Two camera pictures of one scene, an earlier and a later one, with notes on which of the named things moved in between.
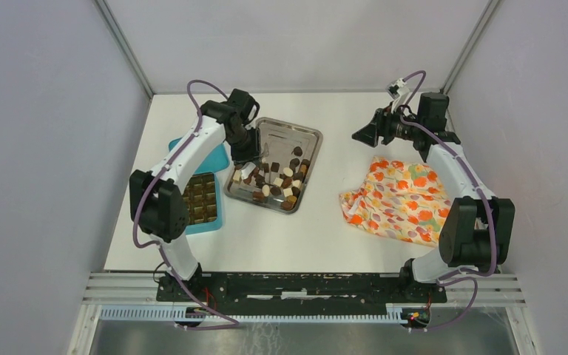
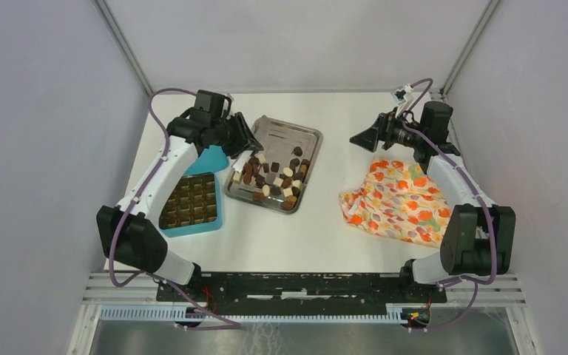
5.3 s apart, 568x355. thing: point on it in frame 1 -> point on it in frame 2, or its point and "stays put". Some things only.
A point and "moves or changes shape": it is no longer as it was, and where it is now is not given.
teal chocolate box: (204, 200) stays put
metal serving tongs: (264, 156) moves or changes shape
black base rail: (299, 293) stays put
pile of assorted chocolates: (281, 180) stays put
